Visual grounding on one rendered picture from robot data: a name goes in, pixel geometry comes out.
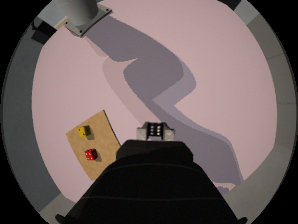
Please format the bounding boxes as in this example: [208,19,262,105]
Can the red die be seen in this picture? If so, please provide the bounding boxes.
[85,149,98,160]

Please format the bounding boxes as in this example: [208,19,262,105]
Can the yellow die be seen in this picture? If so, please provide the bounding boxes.
[78,125,91,137]

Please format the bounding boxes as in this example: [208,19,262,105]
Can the tan flat mat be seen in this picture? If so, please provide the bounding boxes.
[66,110,121,180]

